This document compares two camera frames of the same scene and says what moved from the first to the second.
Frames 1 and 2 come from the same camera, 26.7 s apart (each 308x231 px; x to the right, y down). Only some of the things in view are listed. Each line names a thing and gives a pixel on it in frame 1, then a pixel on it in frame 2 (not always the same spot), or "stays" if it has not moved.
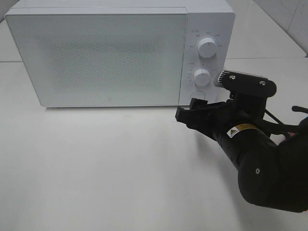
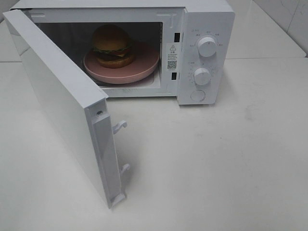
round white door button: x=198 y=95 stays
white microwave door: x=102 y=57 → x=81 y=108
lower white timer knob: x=202 y=77 stays
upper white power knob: x=207 y=47 stays
